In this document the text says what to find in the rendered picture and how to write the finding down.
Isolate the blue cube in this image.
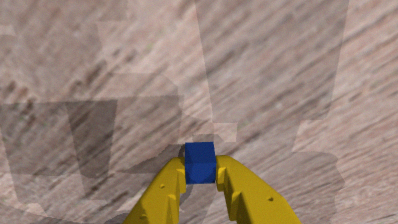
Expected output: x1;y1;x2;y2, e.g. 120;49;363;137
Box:
185;142;216;184

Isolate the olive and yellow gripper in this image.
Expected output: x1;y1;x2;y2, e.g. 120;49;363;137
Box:
122;155;302;224

